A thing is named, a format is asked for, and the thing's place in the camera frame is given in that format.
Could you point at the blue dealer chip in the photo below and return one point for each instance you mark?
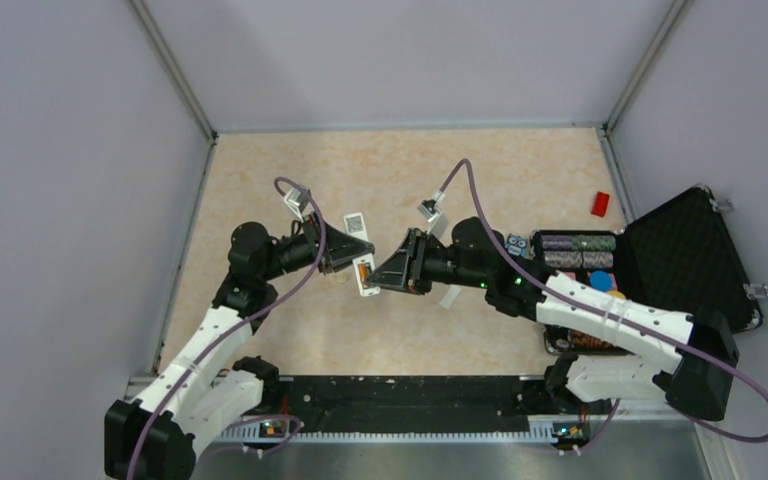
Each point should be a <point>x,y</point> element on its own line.
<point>601,280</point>

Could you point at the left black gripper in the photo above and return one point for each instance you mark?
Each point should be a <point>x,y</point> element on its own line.
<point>340,248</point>

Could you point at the blue owl figurine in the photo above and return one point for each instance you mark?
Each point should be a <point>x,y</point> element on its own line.
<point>517,246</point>

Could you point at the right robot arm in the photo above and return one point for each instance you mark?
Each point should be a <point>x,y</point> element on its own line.
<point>684,359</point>

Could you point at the white remote control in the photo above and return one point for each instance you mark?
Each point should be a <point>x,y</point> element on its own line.
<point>355,226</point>

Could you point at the orange AAA battery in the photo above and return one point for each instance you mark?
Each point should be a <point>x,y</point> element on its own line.
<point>363,273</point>

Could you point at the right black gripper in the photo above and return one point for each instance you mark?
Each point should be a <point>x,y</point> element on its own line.
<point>406,269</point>

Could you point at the white battery cover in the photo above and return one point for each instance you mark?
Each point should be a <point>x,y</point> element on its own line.
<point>450,296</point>

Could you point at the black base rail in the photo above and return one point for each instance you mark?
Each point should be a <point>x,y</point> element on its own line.
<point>419,404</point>

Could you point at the red small block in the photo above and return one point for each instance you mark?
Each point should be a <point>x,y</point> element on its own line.
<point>600,204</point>

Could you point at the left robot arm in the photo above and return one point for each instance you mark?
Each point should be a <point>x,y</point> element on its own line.
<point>162,431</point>

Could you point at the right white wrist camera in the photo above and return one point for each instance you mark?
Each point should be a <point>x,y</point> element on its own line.
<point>436,220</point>

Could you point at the black poker chip case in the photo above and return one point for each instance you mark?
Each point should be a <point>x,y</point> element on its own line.
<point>679,256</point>

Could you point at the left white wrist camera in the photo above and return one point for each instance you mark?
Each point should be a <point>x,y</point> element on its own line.
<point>296,201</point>

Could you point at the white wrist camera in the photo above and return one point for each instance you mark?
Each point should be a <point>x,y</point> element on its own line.
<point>296,201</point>
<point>436,220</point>

